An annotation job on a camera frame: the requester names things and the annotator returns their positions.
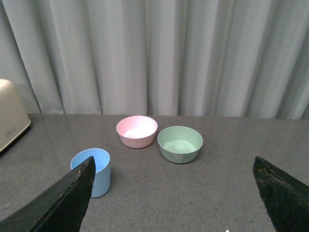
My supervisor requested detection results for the green plastic bowl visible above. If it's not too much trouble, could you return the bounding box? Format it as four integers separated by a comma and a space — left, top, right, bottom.
157, 126, 203, 164

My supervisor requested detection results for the grey pleated curtain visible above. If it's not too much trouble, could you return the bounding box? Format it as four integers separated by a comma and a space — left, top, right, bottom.
0, 0, 309, 119

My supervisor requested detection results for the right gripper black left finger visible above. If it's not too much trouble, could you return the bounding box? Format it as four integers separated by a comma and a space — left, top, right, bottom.
0, 157, 96, 232

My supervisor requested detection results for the pink plastic bowl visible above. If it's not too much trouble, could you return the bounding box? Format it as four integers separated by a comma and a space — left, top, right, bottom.
116, 116, 158, 149

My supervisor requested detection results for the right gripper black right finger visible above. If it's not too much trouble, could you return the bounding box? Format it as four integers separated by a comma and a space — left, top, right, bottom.
253, 157, 309, 232

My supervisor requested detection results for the cream white toaster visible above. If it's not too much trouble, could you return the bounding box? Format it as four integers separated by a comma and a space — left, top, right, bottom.
0, 79, 31, 151

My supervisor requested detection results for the light blue plastic cup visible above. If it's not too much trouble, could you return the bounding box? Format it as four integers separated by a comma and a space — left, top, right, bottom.
70, 148, 111, 198

